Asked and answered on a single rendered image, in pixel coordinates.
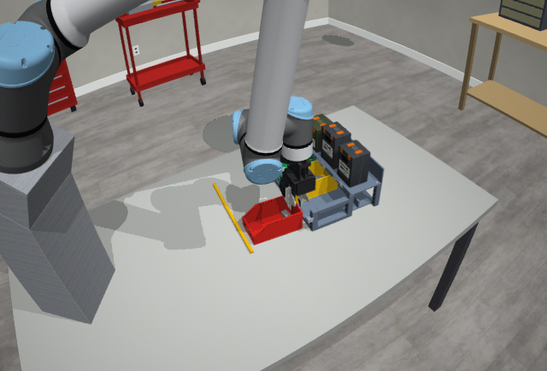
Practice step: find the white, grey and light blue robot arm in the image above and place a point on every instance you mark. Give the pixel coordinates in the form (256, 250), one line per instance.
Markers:
(275, 130)

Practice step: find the yellow open bin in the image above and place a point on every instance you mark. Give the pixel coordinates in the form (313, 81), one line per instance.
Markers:
(323, 185)

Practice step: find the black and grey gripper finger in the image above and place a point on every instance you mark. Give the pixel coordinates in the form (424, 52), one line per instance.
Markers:
(286, 192)
(302, 198)

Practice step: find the yellow bar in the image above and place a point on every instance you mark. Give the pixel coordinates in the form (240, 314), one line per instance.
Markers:
(233, 219)

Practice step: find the green open bin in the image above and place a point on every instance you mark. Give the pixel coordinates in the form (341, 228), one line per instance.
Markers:
(285, 165)

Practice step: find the grey metal shelf rack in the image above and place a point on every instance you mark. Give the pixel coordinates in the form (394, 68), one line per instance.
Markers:
(337, 210)

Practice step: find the red bin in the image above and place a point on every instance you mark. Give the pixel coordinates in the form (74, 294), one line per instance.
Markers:
(264, 221)

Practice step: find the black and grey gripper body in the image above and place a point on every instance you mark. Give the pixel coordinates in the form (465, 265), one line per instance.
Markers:
(301, 185)

